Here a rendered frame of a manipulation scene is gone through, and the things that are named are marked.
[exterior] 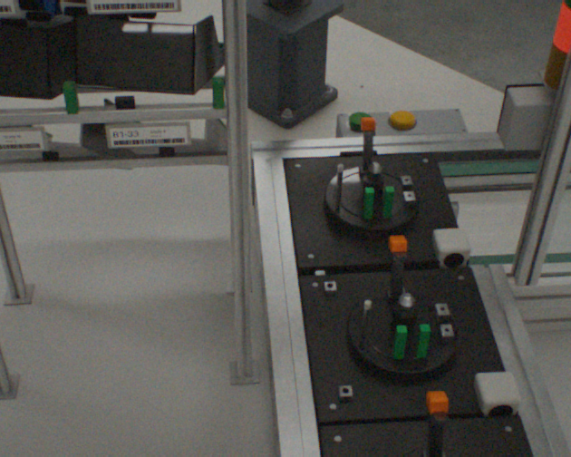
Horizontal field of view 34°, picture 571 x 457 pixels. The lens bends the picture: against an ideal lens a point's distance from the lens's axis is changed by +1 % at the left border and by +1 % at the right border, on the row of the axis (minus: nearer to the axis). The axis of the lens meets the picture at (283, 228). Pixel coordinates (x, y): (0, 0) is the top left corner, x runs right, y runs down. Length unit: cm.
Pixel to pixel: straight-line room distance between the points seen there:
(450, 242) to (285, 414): 36
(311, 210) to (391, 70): 58
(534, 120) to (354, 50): 82
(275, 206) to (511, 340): 40
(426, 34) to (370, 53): 177
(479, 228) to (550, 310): 17
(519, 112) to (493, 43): 253
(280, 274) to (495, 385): 34
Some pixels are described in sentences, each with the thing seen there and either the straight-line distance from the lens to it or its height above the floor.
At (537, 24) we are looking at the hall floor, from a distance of 384.
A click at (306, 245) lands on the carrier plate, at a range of 132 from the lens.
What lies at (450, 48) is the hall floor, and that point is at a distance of 362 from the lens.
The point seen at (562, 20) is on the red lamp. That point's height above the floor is 134.
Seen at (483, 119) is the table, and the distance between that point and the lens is 178.
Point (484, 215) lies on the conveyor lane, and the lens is 148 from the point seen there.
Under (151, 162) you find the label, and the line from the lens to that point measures 125.
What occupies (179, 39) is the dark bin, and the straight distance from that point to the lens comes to 101.
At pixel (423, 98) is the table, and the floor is 86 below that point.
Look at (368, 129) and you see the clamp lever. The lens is 138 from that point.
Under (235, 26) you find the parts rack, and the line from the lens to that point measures 93.
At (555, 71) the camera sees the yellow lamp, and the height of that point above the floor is 128.
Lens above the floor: 188
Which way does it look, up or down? 43 degrees down
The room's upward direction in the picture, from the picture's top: 1 degrees clockwise
